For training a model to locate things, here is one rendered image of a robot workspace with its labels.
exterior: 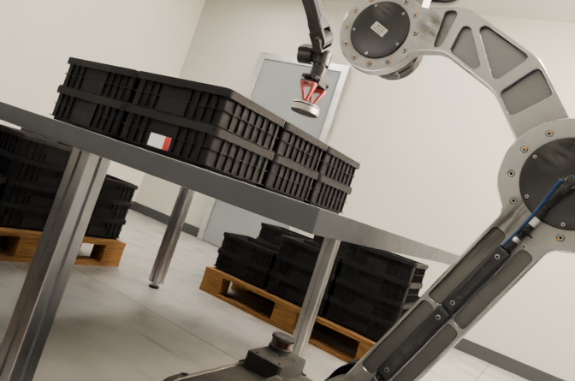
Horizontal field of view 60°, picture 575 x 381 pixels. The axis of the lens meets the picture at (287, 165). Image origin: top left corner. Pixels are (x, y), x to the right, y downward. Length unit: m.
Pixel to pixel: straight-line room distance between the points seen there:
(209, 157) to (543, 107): 0.81
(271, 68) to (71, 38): 1.96
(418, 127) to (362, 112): 0.56
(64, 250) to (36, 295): 0.11
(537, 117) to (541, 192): 0.15
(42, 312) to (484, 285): 0.89
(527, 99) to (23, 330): 1.12
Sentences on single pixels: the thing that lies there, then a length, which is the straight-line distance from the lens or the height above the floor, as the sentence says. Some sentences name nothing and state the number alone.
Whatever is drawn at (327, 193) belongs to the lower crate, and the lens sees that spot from 1.94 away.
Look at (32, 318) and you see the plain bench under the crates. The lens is 1.21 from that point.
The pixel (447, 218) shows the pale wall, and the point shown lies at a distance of 4.41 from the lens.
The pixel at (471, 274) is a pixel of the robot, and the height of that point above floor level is 0.67.
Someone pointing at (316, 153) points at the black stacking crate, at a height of 0.88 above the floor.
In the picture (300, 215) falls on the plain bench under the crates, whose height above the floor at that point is 0.68.
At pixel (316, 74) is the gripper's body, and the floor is 1.14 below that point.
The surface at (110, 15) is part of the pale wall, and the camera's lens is 5.47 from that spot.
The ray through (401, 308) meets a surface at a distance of 2.71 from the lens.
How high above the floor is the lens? 0.70
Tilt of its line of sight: 4 degrees up
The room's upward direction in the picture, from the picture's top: 19 degrees clockwise
